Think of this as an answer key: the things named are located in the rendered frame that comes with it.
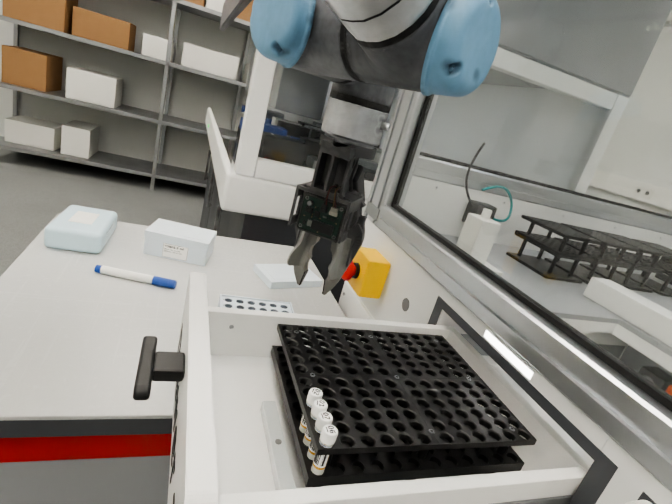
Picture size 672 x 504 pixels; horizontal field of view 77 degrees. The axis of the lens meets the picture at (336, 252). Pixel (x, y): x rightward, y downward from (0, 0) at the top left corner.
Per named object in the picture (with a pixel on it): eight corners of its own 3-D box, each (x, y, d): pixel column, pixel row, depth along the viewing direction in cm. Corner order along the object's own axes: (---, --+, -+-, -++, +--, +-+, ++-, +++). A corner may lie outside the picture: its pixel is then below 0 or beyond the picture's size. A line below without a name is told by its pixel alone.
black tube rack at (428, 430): (298, 510, 34) (317, 448, 32) (266, 370, 49) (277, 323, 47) (510, 489, 42) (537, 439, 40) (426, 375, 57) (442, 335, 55)
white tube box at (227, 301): (215, 340, 65) (219, 319, 64) (216, 313, 72) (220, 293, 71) (293, 347, 69) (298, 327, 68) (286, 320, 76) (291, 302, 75)
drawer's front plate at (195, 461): (159, 631, 26) (185, 502, 22) (176, 350, 51) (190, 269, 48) (189, 625, 27) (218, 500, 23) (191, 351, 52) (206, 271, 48)
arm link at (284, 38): (338, -41, 32) (413, 10, 40) (250, -36, 39) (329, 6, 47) (315, 68, 34) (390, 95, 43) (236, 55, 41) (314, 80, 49)
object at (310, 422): (315, 455, 32) (317, 449, 32) (276, 328, 47) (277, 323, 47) (338, 454, 33) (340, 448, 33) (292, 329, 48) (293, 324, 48)
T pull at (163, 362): (131, 404, 31) (133, 389, 31) (142, 345, 38) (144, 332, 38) (182, 404, 33) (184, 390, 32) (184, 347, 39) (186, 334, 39)
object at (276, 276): (269, 289, 86) (271, 281, 86) (252, 270, 93) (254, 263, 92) (320, 286, 94) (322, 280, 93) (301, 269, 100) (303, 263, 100)
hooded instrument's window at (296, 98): (231, 171, 111) (266, -22, 96) (209, 107, 267) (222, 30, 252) (550, 234, 153) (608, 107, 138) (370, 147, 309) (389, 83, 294)
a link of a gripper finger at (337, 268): (311, 305, 56) (319, 238, 53) (325, 290, 61) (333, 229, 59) (333, 310, 55) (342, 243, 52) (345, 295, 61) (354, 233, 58)
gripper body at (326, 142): (283, 229, 53) (307, 132, 49) (308, 217, 60) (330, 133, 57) (340, 249, 51) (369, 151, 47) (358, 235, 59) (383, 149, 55)
